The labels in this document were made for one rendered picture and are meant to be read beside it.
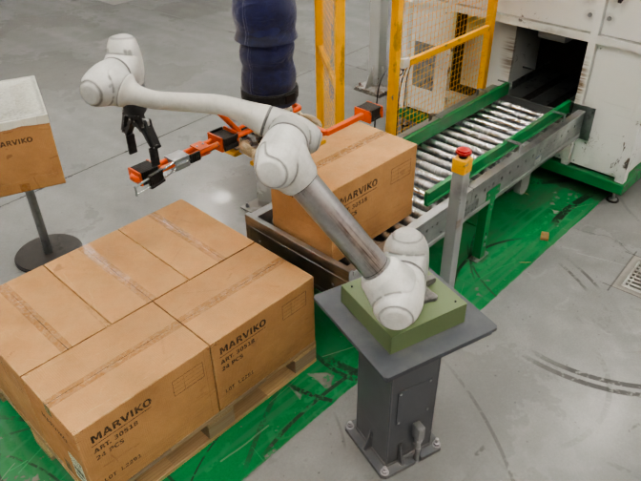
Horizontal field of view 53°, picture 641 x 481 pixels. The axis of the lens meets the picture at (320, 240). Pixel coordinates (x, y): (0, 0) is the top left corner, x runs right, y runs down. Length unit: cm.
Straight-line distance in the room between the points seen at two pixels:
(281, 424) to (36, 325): 114
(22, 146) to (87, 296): 99
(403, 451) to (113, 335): 130
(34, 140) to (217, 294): 134
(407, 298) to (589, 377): 160
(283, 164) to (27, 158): 209
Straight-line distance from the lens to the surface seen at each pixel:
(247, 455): 296
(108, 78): 199
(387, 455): 284
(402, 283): 204
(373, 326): 231
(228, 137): 246
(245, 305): 280
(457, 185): 300
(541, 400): 328
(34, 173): 372
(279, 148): 184
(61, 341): 283
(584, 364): 351
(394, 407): 261
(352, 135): 323
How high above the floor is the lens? 237
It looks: 35 degrees down
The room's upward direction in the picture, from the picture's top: 1 degrees counter-clockwise
